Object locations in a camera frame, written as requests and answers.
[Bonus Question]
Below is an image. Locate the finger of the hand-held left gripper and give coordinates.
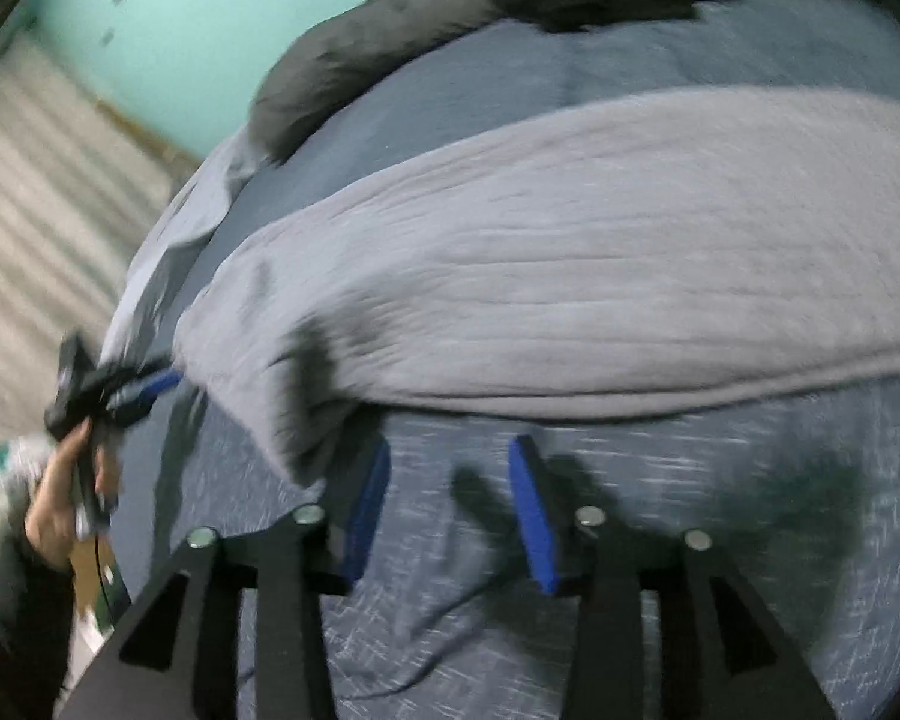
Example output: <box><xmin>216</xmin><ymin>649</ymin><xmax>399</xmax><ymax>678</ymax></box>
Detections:
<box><xmin>124</xmin><ymin>369</ymin><xmax>186</xmax><ymax>413</ymax></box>

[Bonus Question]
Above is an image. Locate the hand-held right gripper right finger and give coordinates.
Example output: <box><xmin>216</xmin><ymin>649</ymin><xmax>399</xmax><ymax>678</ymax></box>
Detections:
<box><xmin>507</xmin><ymin>433</ymin><xmax>841</xmax><ymax>720</ymax></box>

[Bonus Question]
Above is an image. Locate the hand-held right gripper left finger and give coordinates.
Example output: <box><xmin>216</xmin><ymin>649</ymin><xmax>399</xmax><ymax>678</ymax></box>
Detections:
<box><xmin>60</xmin><ymin>435</ymin><xmax>392</xmax><ymax>720</ymax></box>

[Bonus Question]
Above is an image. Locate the grey quilted sweater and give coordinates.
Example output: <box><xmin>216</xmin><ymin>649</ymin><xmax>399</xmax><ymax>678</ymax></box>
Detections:
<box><xmin>174</xmin><ymin>84</ymin><xmax>900</xmax><ymax>485</ymax></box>

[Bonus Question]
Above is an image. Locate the person's left hand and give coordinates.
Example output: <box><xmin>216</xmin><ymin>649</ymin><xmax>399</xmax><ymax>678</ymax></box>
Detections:
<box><xmin>26</xmin><ymin>418</ymin><xmax>126</xmax><ymax>572</ymax></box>

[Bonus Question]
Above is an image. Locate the blue woven bedspread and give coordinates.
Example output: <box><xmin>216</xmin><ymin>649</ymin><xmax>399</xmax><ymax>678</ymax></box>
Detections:
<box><xmin>112</xmin><ymin>0</ymin><xmax>900</xmax><ymax>720</ymax></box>

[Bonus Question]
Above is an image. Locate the grey patterned cloth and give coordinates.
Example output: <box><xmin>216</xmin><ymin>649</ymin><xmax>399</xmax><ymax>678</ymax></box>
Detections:
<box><xmin>0</xmin><ymin>436</ymin><xmax>55</xmax><ymax>620</ymax></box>

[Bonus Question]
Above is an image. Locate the dark grey puffy duvet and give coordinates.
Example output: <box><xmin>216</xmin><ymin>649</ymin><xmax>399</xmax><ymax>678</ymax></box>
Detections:
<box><xmin>249</xmin><ymin>0</ymin><xmax>900</xmax><ymax>164</ymax></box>

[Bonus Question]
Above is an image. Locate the black cable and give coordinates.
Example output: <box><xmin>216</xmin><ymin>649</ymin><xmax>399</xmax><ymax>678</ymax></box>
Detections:
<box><xmin>90</xmin><ymin>529</ymin><xmax>117</xmax><ymax>620</ymax></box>

